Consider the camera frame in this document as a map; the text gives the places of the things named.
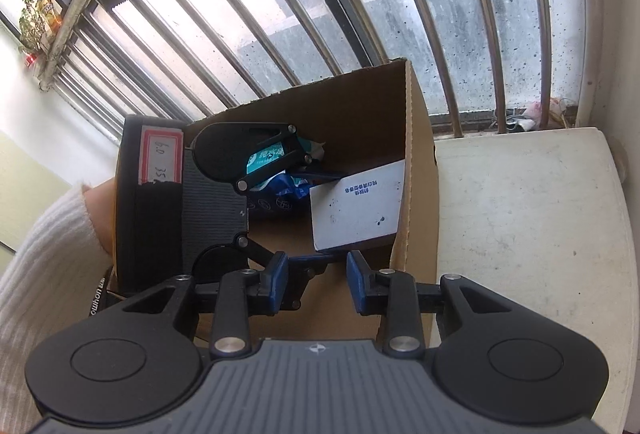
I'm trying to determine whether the orange drink bottle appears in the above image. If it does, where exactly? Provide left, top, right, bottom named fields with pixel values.
left=37, top=0, right=63, bottom=34

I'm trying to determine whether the potted green plant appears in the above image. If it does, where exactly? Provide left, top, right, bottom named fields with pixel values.
left=18, top=0, right=47, bottom=52

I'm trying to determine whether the blue wet wipes pack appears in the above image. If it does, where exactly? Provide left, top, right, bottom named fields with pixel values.
left=246, top=142, right=312, bottom=217

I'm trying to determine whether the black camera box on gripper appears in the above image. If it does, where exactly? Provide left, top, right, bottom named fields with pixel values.
left=114, top=115, right=184, bottom=295

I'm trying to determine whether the white sweater forearm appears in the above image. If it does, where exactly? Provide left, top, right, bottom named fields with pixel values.
left=1, top=180, right=115, bottom=433

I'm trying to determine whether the brown cardboard box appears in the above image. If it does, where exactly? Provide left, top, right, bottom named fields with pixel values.
left=106, top=57, right=442, bottom=350

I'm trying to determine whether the metal window railing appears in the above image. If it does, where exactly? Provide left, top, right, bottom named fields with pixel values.
left=0, top=0, right=557, bottom=141

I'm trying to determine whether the white cardboard box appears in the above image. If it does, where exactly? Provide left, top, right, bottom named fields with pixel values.
left=309, top=160, right=405, bottom=252

